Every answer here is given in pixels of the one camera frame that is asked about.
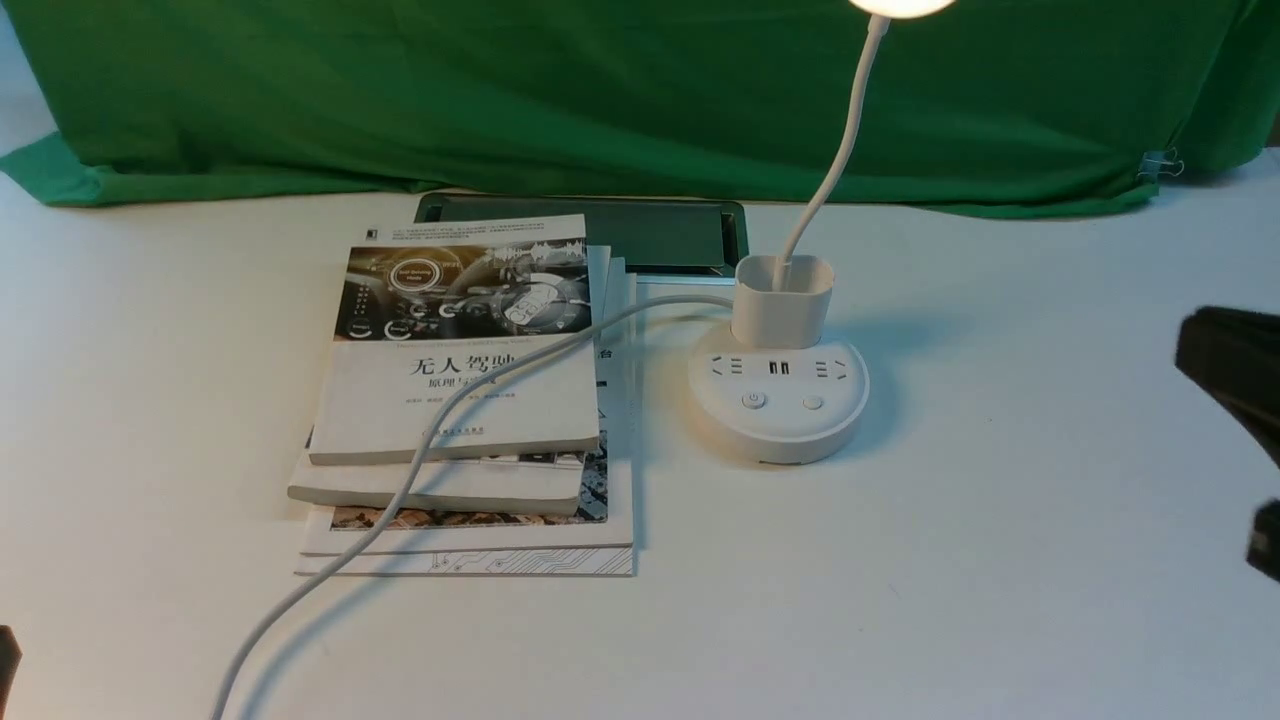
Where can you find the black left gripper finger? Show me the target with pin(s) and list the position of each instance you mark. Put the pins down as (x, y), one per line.
(10, 656)

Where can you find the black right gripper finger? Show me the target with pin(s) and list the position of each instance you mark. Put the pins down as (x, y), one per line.
(1233, 356)
(1263, 543)

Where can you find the white desk lamp with sockets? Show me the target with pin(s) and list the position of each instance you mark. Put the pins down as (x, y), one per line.
(769, 386)

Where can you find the metal binder clip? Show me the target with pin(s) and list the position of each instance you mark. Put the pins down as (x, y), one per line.
(1161, 164)

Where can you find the green backdrop cloth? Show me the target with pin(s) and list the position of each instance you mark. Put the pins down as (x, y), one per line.
(1002, 109)

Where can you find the top book with dashboard cover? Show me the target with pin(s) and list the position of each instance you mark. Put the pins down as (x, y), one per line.
(432, 325)

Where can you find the bottom book with circuit pattern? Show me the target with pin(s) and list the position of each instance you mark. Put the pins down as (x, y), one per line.
(596, 540)

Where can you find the silver desk cable grommet box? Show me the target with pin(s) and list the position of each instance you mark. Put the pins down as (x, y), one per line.
(663, 240)

